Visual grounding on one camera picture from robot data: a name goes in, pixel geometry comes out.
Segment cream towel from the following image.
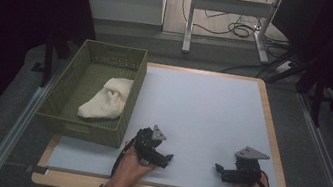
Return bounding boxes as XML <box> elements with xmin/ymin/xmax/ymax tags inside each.
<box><xmin>76</xmin><ymin>71</ymin><xmax>135</xmax><ymax>126</ymax></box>

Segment dark tripod stand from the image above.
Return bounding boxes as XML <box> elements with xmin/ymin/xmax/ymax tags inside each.
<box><xmin>257</xmin><ymin>38</ymin><xmax>333</xmax><ymax>132</ymax></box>

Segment pale grey table mat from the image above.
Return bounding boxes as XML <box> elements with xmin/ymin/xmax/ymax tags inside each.
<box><xmin>45</xmin><ymin>50</ymin><xmax>299</xmax><ymax>187</ymax></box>

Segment person's left hand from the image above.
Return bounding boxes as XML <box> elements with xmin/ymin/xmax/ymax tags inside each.
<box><xmin>104</xmin><ymin>142</ymin><xmax>160</xmax><ymax>187</ymax></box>

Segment white desk frame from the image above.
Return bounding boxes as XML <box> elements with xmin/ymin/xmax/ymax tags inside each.
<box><xmin>180</xmin><ymin>0</ymin><xmax>286</xmax><ymax>69</ymax></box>

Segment black tape strip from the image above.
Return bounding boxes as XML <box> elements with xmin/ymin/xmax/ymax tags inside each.
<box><xmin>24</xmin><ymin>162</ymin><xmax>51</xmax><ymax>177</ymax></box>

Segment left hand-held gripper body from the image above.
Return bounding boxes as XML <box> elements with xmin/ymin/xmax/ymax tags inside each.
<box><xmin>128</xmin><ymin>121</ymin><xmax>175</xmax><ymax>171</ymax></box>

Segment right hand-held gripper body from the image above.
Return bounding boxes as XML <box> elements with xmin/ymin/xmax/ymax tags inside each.
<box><xmin>220</xmin><ymin>143</ymin><xmax>272</xmax><ymax>187</ymax></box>

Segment green woven basket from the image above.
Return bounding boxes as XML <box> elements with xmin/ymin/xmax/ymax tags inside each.
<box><xmin>31</xmin><ymin>32</ymin><xmax>151</xmax><ymax>152</ymax></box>

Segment black floor cables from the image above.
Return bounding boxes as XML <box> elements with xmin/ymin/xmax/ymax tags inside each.
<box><xmin>171</xmin><ymin>0</ymin><xmax>300</xmax><ymax>84</ymax></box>

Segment white power strip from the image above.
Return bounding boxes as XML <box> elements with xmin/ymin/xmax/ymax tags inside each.
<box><xmin>273</xmin><ymin>57</ymin><xmax>294</xmax><ymax>76</ymax></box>

